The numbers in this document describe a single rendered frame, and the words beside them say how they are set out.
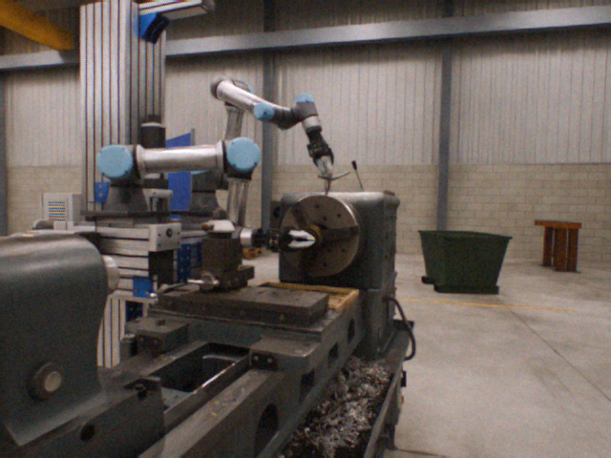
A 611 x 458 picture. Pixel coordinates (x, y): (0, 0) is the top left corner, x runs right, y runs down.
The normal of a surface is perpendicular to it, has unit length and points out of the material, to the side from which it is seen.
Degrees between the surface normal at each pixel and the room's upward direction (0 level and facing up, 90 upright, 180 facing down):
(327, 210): 90
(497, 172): 90
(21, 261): 51
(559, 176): 90
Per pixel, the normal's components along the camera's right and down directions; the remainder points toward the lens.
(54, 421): 0.70, -0.66
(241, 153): 0.32, 0.04
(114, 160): 0.06, 0.07
